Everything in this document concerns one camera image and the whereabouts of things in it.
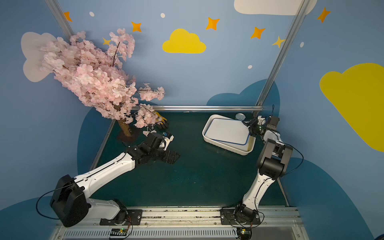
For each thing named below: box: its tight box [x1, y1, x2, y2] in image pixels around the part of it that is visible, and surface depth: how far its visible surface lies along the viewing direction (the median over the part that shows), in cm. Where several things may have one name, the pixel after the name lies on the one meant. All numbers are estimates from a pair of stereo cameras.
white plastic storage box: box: [202, 114, 256, 156], surface depth 98 cm
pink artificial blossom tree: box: [40, 28, 166, 137], surface depth 70 cm
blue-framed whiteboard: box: [204, 118, 250, 145], surface depth 111 cm
